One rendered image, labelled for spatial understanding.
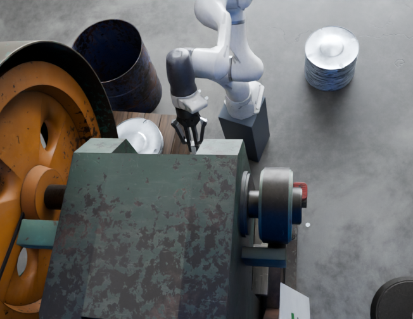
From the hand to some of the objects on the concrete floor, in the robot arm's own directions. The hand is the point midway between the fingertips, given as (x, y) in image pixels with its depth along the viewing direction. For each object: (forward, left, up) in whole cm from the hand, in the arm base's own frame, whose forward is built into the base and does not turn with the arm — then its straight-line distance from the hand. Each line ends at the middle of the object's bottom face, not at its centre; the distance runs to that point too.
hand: (194, 150), depth 164 cm
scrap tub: (-53, -90, -94) cm, 140 cm away
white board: (+48, +57, -94) cm, 120 cm away
